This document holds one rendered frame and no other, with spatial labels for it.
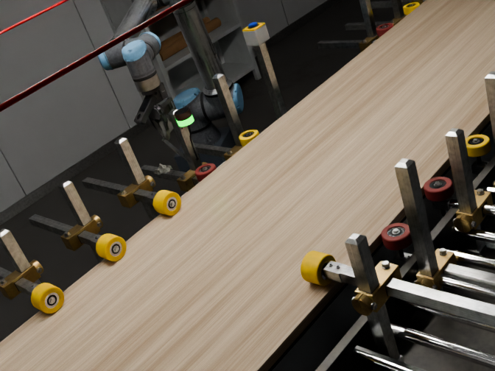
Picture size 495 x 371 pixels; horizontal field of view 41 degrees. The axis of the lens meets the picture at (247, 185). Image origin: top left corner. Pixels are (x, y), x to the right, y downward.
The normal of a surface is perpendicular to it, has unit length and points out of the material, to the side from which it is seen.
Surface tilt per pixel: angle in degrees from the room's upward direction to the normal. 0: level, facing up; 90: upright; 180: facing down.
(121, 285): 0
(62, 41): 90
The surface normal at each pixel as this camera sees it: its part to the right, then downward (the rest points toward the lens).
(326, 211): -0.30, -0.83
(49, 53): 0.68, 0.16
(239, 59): -0.67, 0.54
